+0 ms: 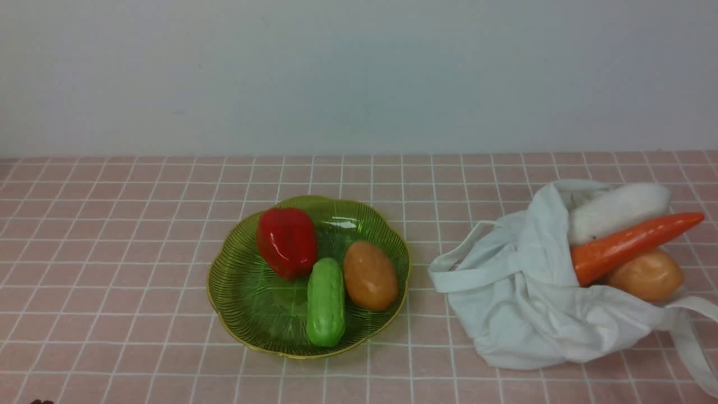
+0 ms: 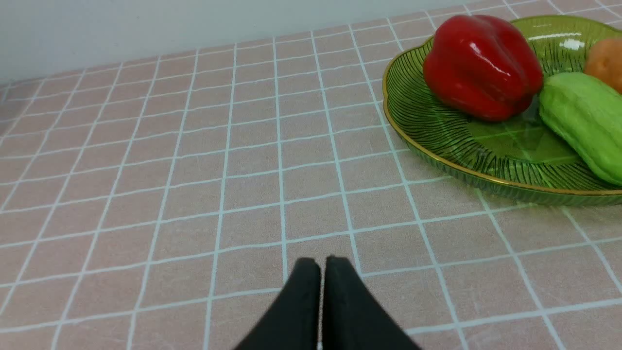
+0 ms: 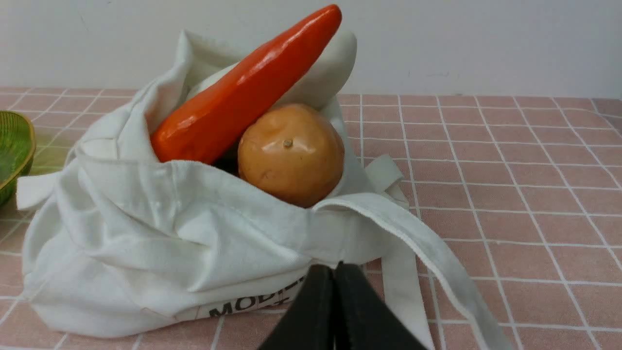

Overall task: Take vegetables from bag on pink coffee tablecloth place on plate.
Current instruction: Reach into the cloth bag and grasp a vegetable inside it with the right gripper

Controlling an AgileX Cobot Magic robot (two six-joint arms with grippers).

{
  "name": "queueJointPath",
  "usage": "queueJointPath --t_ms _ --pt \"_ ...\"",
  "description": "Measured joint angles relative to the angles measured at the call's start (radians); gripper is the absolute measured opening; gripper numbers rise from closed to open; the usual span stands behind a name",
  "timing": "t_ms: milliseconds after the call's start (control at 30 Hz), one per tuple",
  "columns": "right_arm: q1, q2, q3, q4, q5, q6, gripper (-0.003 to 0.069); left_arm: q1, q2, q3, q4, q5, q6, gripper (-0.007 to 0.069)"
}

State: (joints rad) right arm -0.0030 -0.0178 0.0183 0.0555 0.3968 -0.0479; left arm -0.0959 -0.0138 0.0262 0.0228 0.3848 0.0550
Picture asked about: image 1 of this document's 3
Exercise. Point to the red bell pepper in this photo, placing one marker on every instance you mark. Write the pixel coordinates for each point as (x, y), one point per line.
(286, 240)

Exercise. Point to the green cucumber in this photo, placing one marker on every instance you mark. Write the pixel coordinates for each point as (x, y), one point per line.
(326, 320)

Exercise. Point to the brown potato on plate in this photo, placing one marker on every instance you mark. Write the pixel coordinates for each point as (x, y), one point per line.
(369, 276)

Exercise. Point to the white radish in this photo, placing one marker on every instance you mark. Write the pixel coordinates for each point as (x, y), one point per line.
(598, 213)

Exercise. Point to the brown potato in bag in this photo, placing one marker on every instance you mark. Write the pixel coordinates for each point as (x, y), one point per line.
(652, 277)

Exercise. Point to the orange carrot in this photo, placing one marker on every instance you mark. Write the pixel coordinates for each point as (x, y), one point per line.
(596, 259)

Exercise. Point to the white cloth bag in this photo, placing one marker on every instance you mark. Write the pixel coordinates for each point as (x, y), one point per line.
(512, 284)

